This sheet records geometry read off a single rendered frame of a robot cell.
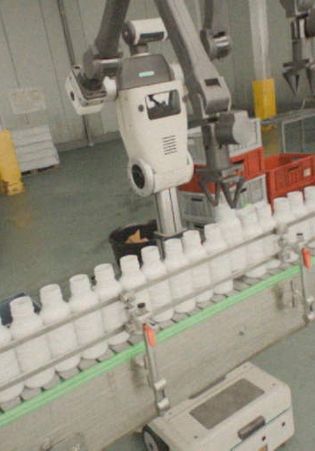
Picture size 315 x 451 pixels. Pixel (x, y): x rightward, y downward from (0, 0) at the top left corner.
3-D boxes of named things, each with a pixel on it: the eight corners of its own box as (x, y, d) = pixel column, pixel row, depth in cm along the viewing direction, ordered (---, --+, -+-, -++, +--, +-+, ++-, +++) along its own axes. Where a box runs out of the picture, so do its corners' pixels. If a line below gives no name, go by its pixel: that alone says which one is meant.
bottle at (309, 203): (332, 247, 127) (327, 188, 122) (309, 250, 127) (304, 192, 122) (322, 240, 133) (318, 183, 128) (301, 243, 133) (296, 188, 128)
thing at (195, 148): (210, 165, 325) (206, 134, 319) (172, 164, 356) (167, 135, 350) (263, 145, 361) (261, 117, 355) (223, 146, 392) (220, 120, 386)
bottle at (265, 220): (285, 265, 120) (280, 204, 116) (267, 272, 118) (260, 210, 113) (270, 259, 126) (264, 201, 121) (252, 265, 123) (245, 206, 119)
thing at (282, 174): (271, 196, 382) (269, 171, 376) (235, 192, 415) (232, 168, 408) (318, 178, 414) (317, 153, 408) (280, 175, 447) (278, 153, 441)
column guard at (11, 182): (5, 196, 817) (-12, 133, 787) (-1, 194, 850) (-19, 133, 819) (27, 190, 837) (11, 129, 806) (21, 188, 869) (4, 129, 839)
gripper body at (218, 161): (223, 179, 103) (219, 146, 101) (195, 177, 112) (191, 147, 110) (245, 172, 106) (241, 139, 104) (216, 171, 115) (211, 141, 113)
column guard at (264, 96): (267, 130, 1057) (263, 80, 1026) (254, 131, 1089) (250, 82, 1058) (279, 127, 1076) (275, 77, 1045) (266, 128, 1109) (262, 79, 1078)
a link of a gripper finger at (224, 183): (229, 213, 105) (223, 173, 102) (208, 210, 111) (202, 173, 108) (251, 205, 108) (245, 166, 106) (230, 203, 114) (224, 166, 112)
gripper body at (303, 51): (296, 66, 144) (295, 40, 142) (325, 62, 135) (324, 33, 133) (282, 70, 141) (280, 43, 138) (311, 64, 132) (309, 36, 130)
